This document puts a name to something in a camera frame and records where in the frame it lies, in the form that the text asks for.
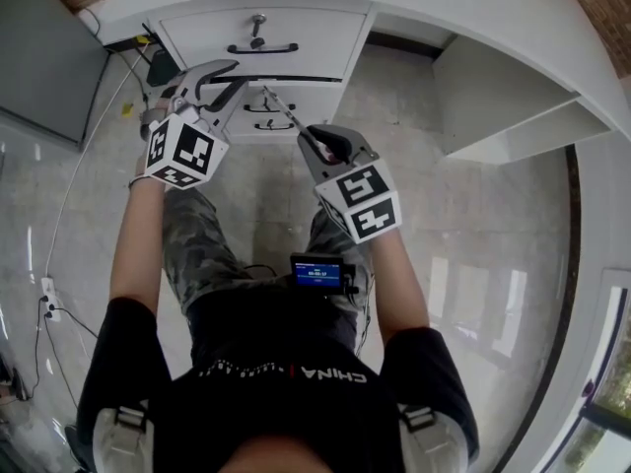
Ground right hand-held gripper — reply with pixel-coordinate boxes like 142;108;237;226
297;122;402;245

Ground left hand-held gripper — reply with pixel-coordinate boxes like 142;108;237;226
144;58;248;191

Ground silver pen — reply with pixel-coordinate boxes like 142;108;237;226
262;85;311;136

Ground person's right forearm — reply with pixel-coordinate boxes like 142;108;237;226
367;234;431;345

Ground person's left forearm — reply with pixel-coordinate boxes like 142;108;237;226
107;177;167;315

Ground silver drawer key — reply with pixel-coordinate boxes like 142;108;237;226
247;12;269;49

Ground white desk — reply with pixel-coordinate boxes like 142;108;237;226
96;0;631;160

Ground person's left hand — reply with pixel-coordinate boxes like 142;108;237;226
156;84;178;114

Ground black router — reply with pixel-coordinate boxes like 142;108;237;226
141;21;181;89

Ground person's right camouflage trouser leg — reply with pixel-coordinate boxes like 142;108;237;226
308;204;377;315

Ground person's camouflage trouser leg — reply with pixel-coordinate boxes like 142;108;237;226
161;184;293;315
308;204;377;315

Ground small black screen device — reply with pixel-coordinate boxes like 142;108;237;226
289;252;359;298

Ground person's left camouflage trouser leg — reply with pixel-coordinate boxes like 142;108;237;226
161;184;293;315

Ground grey metal cabinet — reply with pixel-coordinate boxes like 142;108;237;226
0;0;111;153

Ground person's black shirt torso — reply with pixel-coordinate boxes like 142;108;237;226
76;278;482;473

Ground white power strip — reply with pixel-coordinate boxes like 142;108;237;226
39;275;63;322

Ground black framed window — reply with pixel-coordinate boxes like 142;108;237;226
556;268;631;473

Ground white two-handle drawer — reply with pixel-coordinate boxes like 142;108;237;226
196;79;347;140

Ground white floor cable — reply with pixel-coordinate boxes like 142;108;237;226
42;41;150;281

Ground grey harness shoulder strap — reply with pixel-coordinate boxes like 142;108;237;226
397;403;465;473
93;400;150;473

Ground black floor cable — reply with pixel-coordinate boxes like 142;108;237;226
19;297;100;403

